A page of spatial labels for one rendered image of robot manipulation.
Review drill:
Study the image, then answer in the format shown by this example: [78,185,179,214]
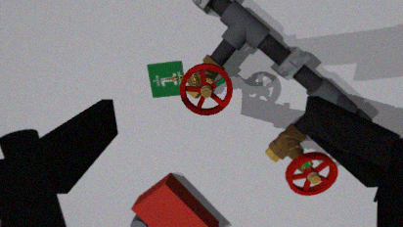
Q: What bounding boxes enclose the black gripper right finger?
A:
[302,96,403,227]

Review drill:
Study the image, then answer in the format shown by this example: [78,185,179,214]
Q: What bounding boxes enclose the red flat rectangular block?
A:
[131,172,219,227]

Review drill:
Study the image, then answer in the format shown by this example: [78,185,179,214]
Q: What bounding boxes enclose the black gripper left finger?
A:
[0,100,118,227]

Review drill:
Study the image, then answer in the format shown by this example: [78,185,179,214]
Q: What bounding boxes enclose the dark grey cylinder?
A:
[130,214,149,227]

